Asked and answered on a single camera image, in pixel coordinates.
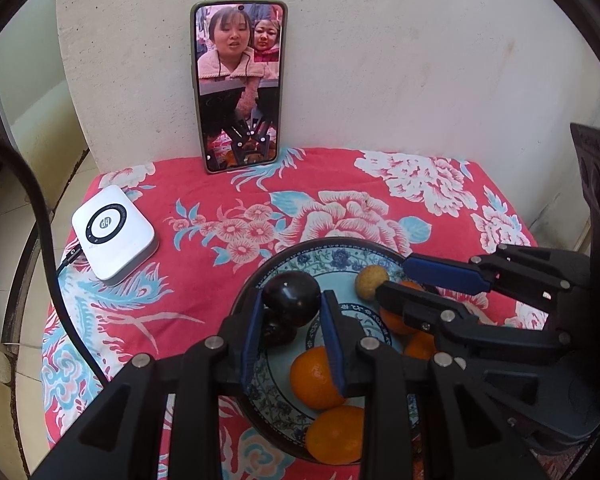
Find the thick black cable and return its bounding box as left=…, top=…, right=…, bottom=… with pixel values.
left=0, top=141, right=111, bottom=386

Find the large orange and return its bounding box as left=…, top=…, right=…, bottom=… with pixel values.
left=289, top=346, right=346, bottom=409

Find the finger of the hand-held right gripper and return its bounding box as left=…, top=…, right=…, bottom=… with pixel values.
left=376, top=280, right=577, bottom=362
left=403, top=244, right=592, bottom=314

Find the smartphone with lit screen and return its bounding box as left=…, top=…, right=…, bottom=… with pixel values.
left=189, top=1, right=288, bottom=175

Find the white square electronic device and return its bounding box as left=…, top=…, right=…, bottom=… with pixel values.
left=71, top=184, right=160, bottom=282

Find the small orange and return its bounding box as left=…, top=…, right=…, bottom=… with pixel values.
left=378, top=280, right=426, bottom=336

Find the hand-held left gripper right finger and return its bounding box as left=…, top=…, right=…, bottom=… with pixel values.
left=320, top=289, right=548, bottom=480

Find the thin black charging cable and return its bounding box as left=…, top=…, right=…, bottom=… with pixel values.
left=55, top=245, right=84, bottom=277

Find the red floral cloth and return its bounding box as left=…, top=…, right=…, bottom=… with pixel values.
left=40, top=147, right=551, bottom=480

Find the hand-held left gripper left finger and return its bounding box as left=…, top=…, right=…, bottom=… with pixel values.
left=30, top=287, right=268, bottom=480

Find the dark plum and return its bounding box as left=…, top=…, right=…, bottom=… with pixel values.
left=264, top=319, right=297, bottom=348
left=262, top=271, right=322, bottom=328

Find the yellow-brown round fruit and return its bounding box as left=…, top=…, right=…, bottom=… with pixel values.
left=355, top=265, right=389, bottom=301

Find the blue floral ceramic plate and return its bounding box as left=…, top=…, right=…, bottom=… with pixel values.
left=228, top=238, right=431, bottom=467

